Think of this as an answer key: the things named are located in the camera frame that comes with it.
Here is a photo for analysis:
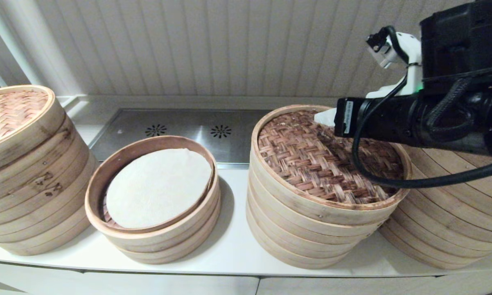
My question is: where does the braided right arm cable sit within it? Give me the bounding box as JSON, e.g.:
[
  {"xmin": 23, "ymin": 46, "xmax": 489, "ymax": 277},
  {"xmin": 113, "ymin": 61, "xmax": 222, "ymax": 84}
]
[{"xmin": 423, "ymin": 77, "xmax": 476, "ymax": 132}]

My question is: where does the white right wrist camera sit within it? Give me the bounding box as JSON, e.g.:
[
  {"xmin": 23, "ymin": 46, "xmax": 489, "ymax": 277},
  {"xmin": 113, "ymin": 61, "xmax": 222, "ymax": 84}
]
[{"xmin": 366, "ymin": 31, "xmax": 423, "ymax": 100}]

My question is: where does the stainless steel steam panel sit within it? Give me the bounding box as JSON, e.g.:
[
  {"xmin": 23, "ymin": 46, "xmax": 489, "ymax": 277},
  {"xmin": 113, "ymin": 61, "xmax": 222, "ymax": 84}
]
[{"xmin": 88, "ymin": 109, "xmax": 287, "ymax": 170}]

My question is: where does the black right camera cable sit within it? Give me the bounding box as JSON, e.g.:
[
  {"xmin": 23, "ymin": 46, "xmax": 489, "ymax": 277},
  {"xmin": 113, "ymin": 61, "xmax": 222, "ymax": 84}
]
[{"xmin": 351, "ymin": 25, "xmax": 492, "ymax": 189}]

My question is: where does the white cabinet door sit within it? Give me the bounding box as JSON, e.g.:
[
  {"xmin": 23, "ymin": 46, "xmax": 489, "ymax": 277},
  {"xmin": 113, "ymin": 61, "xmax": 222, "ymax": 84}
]
[
  {"xmin": 256, "ymin": 275, "xmax": 439, "ymax": 295},
  {"xmin": 81, "ymin": 271, "xmax": 260, "ymax": 295},
  {"xmin": 0, "ymin": 262, "xmax": 84, "ymax": 295}
]

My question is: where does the white round liner cloth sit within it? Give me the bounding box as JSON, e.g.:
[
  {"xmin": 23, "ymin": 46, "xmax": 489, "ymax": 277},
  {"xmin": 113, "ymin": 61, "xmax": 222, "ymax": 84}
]
[{"xmin": 105, "ymin": 148, "xmax": 212, "ymax": 230}]

